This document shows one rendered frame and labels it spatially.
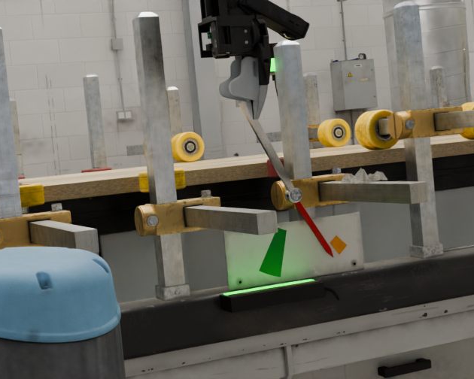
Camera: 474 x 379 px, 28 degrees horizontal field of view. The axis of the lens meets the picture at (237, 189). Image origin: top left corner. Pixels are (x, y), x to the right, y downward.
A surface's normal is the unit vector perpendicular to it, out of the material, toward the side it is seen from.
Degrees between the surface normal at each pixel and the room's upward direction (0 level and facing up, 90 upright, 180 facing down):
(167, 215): 90
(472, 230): 90
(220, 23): 90
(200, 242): 90
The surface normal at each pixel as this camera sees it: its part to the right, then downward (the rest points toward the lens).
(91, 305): 0.83, -0.13
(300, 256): 0.40, 0.01
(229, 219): -0.91, 0.11
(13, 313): 0.15, -0.04
